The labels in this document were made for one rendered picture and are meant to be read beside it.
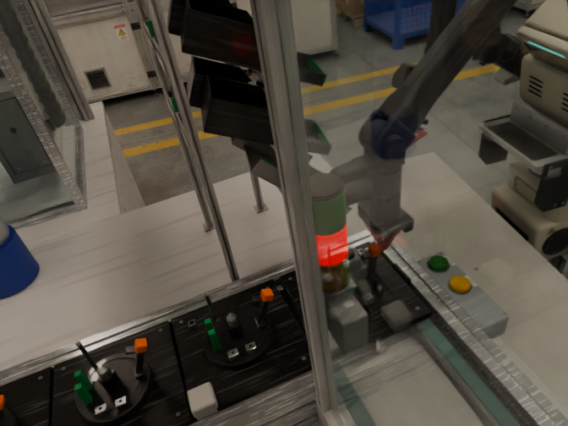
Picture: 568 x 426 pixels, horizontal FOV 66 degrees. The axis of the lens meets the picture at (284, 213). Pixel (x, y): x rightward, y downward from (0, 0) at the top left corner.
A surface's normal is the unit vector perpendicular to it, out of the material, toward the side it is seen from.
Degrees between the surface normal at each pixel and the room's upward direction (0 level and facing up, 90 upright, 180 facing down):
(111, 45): 90
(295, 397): 0
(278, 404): 0
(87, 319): 0
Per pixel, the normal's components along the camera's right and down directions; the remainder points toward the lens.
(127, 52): 0.23, 0.58
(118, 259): -0.14, -0.77
